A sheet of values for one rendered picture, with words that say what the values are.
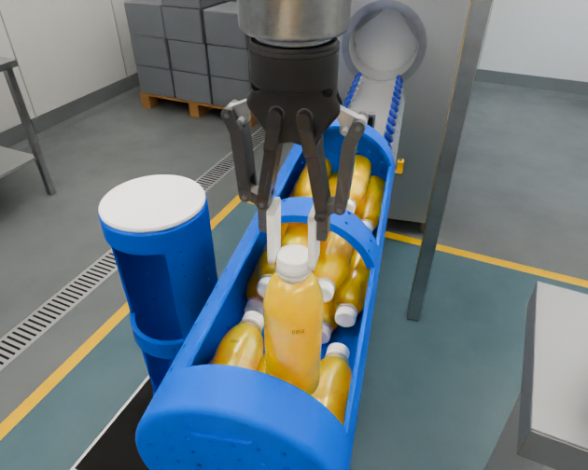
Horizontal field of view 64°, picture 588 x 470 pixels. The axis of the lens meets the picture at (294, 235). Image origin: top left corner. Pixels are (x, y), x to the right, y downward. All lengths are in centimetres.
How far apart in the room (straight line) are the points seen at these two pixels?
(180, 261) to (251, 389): 73
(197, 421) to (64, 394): 171
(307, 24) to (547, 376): 69
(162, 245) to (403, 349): 138
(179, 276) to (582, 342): 92
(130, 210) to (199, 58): 316
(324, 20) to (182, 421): 46
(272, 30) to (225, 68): 386
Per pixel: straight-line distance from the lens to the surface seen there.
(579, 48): 564
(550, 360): 92
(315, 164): 44
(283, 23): 37
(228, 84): 426
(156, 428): 65
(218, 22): 415
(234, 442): 61
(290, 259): 51
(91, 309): 260
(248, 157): 47
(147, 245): 122
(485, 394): 222
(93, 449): 191
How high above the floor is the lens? 171
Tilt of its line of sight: 36 degrees down
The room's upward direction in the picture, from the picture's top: straight up
